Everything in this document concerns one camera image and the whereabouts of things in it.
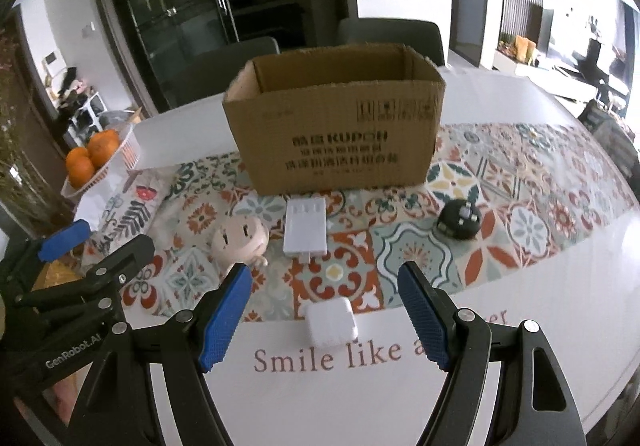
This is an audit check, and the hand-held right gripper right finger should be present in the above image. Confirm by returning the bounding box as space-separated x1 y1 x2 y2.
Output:
397 261 587 446

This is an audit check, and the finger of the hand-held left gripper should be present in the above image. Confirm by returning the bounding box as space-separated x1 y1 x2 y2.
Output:
0 220 92 289
14 234 156 327

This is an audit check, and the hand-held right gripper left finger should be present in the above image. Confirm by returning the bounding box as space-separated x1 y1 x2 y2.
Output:
65 262 253 446

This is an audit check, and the white cube charger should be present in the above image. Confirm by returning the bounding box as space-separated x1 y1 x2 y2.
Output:
302 297 358 347

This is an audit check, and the brown cardboard box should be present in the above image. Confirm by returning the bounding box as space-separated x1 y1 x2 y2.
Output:
222 43 447 195

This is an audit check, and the yellow woven box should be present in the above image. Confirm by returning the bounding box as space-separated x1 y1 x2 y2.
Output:
42 258 86 287

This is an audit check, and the floral tissue pack cover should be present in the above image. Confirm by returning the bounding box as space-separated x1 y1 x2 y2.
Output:
75 168 176 257

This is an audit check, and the clear glass vase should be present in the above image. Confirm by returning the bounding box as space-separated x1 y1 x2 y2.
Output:
0 126 76 231

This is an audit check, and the orange fruit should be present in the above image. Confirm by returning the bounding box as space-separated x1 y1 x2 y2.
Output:
67 160 96 189
89 130 121 165
66 147 92 171

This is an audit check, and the pink round toy figure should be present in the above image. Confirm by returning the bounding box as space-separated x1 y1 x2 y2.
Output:
210 216 271 271

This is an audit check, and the black round gadget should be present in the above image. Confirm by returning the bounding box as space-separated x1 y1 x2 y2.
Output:
436 198 482 241

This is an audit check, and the white plastic fruit basket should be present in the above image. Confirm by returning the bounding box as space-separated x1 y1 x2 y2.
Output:
61 123 140 199

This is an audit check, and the white flat power adapter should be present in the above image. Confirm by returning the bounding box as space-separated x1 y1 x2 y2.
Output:
282 198 328 257

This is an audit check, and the white shoe rack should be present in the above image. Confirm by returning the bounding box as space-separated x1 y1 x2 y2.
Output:
50 68 108 137

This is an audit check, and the grey bag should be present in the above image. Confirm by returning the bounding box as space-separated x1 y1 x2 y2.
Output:
97 108 146 129

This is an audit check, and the patterned tile-print table runner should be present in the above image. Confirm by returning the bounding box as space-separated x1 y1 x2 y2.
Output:
80 121 640 324

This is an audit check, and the dark grey dining chair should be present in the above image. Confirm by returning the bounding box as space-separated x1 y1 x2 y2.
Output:
337 18 446 67
172 36 281 111

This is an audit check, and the chair with patterned cushion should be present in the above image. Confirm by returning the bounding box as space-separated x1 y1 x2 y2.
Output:
577 100 640 157

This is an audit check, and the white low cabinet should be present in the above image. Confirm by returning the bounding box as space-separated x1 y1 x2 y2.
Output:
492 48 601 101

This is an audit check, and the dark glass sliding door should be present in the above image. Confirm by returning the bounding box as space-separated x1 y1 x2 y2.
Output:
85 0 351 113

